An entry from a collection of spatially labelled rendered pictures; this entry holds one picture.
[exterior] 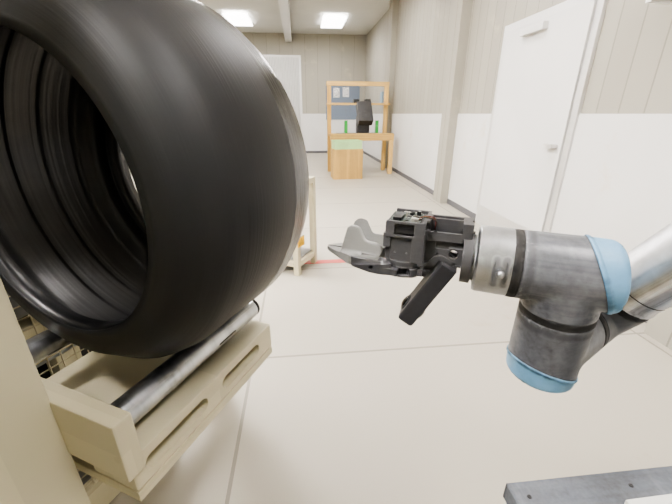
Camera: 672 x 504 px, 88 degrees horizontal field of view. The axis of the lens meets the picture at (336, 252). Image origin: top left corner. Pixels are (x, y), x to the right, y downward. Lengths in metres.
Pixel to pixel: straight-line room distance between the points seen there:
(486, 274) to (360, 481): 1.23
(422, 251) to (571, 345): 0.21
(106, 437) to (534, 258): 0.56
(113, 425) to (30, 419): 0.11
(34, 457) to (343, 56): 12.71
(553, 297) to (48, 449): 0.68
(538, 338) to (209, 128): 0.48
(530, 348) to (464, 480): 1.16
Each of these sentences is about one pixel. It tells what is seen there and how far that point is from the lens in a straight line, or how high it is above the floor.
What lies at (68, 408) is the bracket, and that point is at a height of 0.95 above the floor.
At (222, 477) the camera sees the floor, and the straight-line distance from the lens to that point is 1.65.
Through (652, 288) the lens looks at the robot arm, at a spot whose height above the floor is 1.09.
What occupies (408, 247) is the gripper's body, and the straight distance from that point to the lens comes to 0.48.
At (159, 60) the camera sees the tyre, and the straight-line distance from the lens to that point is 0.46.
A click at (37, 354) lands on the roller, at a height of 0.90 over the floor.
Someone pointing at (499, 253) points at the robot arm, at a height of 1.14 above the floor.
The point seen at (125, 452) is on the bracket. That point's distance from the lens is 0.57.
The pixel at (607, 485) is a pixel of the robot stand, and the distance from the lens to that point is 1.01.
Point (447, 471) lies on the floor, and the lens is 1.66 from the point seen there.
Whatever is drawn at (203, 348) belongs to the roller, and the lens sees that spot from 0.68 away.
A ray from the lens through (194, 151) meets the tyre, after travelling 0.43.
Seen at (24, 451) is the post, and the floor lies 0.91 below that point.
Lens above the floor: 1.30
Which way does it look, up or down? 22 degrees down
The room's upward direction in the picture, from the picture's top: straight up
